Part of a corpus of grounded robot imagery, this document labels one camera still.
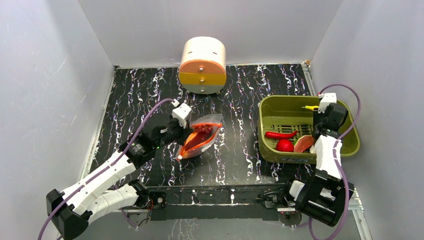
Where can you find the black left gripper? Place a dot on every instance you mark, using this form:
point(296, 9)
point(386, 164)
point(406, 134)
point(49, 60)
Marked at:
point(183, 132)

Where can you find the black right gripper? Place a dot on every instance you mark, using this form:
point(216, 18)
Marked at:
point(317, 133)

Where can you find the yellow toy banana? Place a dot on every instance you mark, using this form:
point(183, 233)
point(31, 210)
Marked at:
point(310, 107)

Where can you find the clear zip top bag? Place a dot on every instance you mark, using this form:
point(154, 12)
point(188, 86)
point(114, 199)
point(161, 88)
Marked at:
point(217, 120)

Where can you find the olive green plastic basket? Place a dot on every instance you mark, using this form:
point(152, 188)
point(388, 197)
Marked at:
point(285, 114)

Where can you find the red toy apple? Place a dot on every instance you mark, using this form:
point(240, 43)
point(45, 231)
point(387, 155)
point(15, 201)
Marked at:
point(284, 145)

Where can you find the red toy chili pepper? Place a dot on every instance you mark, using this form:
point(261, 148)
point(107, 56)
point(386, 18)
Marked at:
point(279, 135)

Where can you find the purple toy grape bunch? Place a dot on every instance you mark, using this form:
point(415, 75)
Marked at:
point(204, 128)

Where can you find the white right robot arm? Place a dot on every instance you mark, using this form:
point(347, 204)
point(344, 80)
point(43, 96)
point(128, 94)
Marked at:
point(324, 195)

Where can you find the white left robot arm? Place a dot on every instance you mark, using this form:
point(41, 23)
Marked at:
point(74, 208)

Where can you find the white toy garlic piece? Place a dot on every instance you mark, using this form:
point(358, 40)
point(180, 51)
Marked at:
point(312, 149)

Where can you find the toy watermelon slice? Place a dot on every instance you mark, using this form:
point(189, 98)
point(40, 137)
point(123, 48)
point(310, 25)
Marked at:
point(303, 143)

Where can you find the round pastel drawer cabinet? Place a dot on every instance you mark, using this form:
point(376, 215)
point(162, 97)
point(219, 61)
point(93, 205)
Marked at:
point(202, 68)

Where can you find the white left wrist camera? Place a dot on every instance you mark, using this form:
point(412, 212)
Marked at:
point(182, 112)

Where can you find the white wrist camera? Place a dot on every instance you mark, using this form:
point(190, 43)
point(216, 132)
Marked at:
point(325, 99)
point(182, 112)

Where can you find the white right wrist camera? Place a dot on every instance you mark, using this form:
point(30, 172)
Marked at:
point(325, 99)

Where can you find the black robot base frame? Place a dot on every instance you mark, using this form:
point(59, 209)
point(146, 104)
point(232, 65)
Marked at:
point(248, 201)

